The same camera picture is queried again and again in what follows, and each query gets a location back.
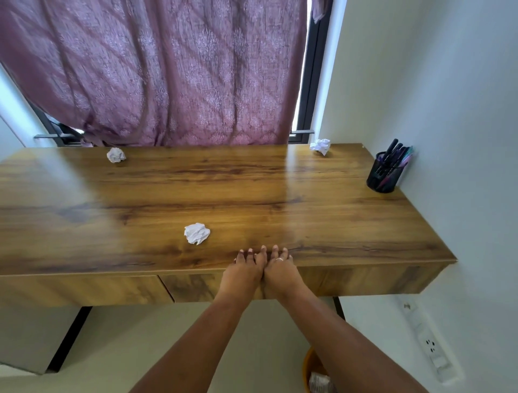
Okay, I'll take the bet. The person's right forearm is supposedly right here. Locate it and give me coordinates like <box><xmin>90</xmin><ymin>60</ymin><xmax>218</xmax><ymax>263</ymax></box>
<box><xmin>279</xmin><ymin>286</ymin><xmax>430</xmax><ymax>393</ymax></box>

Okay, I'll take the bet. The wooden desk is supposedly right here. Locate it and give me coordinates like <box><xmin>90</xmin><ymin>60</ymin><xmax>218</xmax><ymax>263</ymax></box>
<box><xmin>0</xmin><ymin>143</ymin><xmax>458</xmax><ymax>307</ymax></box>

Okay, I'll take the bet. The orange waste bin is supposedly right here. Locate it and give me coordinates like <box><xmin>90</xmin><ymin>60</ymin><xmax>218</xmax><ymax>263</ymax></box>
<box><xmin>302</xmin><ymin>346</ymin><xmax>337</xmax><ymax>393</ymax></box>

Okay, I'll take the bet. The person's left forearm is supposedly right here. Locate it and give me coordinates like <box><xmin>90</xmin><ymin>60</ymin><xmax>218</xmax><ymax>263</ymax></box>
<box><xmin>129</xmin><ymin>292</ymin><xmax>252</xmax><ymax>393</ymax></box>

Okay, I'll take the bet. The large crumpled white paper ball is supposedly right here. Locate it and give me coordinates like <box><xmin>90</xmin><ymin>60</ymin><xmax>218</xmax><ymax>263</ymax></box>
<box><xmin>184</xmin><ymin>223</ymin><xmax>211</xmax><ymax>246</ymax></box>

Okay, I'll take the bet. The crumpled paper in bin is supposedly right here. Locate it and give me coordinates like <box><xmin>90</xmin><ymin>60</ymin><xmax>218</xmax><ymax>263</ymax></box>
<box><xmin>308</xmin><ymin>372</ymin><xmax>336</xmax><ymax>393</ymax></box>

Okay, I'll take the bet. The person's right hand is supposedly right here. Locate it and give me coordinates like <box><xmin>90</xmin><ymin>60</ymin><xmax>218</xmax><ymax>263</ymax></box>
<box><xmin>263</xmin><ymin>245</ymin><xmax>306</xmax><ymax>303</ymax></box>

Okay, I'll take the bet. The black mesh pen holder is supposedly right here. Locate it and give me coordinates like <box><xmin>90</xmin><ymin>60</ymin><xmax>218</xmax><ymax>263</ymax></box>
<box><xmin>366</xmin><ymin>152</ymin><xmax>406</xmax><ymax>194</ymax></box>

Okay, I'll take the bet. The purple patterned curtain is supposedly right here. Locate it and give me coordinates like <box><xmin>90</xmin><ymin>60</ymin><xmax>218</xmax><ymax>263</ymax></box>
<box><xmin>0</xmin><ymin>0</ymin><xmax>327</xmax><ymax>147</ymax></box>

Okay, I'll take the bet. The grey cabinet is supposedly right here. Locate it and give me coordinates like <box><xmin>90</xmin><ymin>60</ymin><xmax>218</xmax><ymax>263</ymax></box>
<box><xmin>0</xmin><ymin>306</ymin><xmax>82</xmax><ymax>375</ymax></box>

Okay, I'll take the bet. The person's left hand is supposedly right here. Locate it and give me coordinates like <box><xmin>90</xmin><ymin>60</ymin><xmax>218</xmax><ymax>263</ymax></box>
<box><xmin>216</xmin><ymin>245</ymin><xmax>268</xmax><ymax>303</ymax></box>

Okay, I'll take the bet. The white wall power socket strip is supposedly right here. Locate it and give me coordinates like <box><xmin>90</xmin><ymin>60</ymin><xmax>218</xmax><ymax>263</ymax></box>
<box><xmin>398</xmin><ymin>297</ymin><xmax>466</xmax><ymax>385</ymax></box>

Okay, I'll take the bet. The bunch of pens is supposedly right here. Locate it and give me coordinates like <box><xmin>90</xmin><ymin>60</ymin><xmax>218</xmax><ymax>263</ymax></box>
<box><xmin>374</xmin><ymin>138</ymin><xmax>414</xmax><ymax>191</ymax></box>

